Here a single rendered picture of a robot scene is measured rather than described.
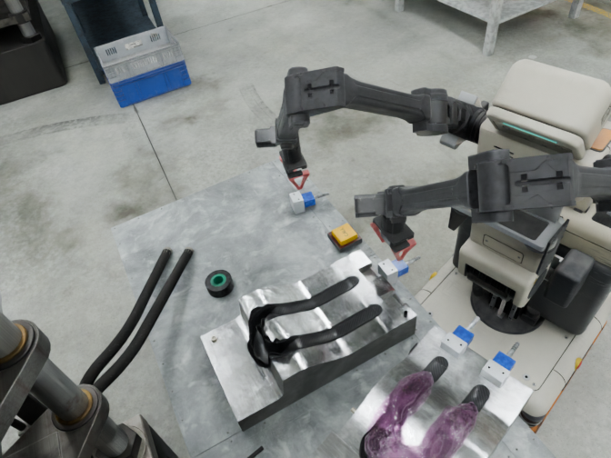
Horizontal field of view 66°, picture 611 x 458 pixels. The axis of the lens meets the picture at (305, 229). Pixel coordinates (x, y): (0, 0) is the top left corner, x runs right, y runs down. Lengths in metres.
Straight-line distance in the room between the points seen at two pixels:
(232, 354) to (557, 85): 0.96
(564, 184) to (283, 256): 0.94
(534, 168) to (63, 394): 0.89
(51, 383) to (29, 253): 2.24
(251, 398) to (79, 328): 1.59
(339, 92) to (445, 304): 1.26
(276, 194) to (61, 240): 1.75
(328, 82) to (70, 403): 0.78
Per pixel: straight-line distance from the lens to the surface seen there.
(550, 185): 0.76
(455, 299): 2.03
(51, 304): 2.84
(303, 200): 1.58
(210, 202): 1.73
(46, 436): 1.12
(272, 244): 1.53
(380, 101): 1.03
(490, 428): 1.16
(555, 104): 1.12
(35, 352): 0.91
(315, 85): 0.95
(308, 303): 1.27
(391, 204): 1.10
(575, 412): 2.24
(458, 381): 1.21
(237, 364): 1.24
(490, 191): 0.76
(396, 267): 1.39
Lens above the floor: 1.93
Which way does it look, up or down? 47 degrees down
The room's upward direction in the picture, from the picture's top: 9 degrees counter-clockwise
